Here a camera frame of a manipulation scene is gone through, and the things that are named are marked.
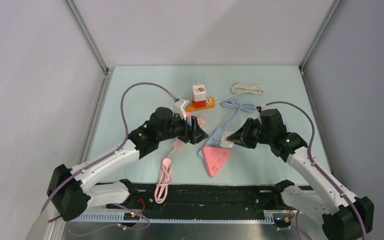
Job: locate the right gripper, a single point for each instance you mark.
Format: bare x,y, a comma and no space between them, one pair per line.
241,136

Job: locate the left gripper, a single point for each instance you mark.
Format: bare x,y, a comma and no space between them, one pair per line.
196,133

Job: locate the white adapter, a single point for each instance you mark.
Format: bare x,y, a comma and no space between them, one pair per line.
224,142

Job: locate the pink triangular power strip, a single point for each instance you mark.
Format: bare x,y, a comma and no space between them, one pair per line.
215,158

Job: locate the red cube socket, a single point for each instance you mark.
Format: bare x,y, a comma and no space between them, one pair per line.
199,103

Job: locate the orange power strip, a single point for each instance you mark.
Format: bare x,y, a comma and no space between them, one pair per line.
209,103

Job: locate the white cube socket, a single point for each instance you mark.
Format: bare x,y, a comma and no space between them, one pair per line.
199,93

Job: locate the pink adapter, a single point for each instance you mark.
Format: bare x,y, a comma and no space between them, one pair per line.
188,116

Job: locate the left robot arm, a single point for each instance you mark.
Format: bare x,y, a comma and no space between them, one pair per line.
102,169

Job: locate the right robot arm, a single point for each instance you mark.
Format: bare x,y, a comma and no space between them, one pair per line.
321,185

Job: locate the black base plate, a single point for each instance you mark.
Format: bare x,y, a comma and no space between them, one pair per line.
208,202

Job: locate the aluminium frame rail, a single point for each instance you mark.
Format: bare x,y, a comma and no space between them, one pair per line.
118,214

